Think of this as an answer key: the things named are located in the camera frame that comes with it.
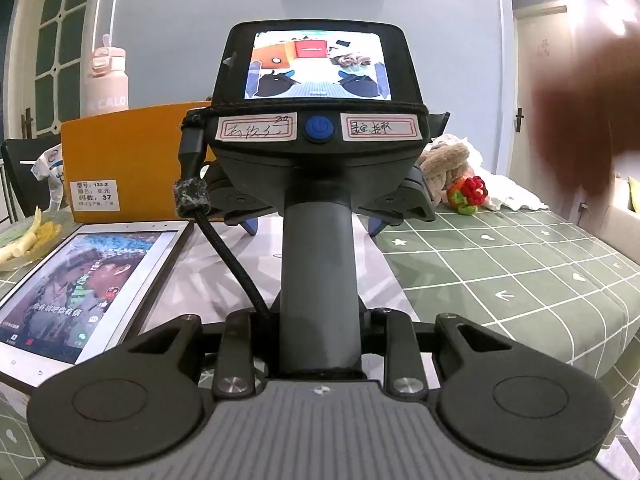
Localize orange cardboard box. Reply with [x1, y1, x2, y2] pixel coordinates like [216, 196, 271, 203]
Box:
[60, 101, 217, 224]

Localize yellow fruit pieces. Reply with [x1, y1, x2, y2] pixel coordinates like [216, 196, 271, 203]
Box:
[0, 205, 59, 264]

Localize pale sofa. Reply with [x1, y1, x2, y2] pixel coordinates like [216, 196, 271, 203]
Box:
[611, 174, 640, 262]

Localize brown plush toy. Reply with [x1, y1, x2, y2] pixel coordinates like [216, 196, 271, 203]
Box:
[417, 141, 477, 206]

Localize black chair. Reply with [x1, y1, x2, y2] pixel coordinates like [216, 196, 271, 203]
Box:
[0, 134, 64, 227]

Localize cream wooden door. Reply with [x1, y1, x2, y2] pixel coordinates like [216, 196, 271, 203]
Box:
[514, 6, 572, 197]

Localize pink water bottle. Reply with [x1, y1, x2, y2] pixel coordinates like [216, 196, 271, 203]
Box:
[80, 34, 132, 121]

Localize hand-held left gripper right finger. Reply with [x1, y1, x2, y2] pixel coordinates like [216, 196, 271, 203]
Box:
[371, 308, 522, 398]

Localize glass plate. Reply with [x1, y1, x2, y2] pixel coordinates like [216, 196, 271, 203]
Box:
[0, 209, 87, 274]

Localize white marbled table mat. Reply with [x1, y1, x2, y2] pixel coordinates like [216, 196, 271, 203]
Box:
[145, 217, 393, 328]

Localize blurred brown shape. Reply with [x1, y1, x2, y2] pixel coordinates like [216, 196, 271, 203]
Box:
[531, 0, 640, 212]

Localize white tablet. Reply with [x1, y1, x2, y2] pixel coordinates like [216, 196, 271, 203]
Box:
[0, 219, 196, 392]

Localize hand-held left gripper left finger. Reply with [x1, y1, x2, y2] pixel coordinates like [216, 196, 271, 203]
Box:
[125, 310, 274, 398]

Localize black braided cable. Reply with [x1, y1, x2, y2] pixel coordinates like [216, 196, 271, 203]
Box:
[172, 109, 274, 322]

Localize white milk packet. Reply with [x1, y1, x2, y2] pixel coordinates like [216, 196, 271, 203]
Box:
[31, 142, 69, 212]

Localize glass pane door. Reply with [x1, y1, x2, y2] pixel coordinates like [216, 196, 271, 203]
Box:
[4, 0, 122, 142]

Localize red and green toy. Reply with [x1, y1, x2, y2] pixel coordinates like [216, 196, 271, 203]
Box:
[446, 176, 489, 216]

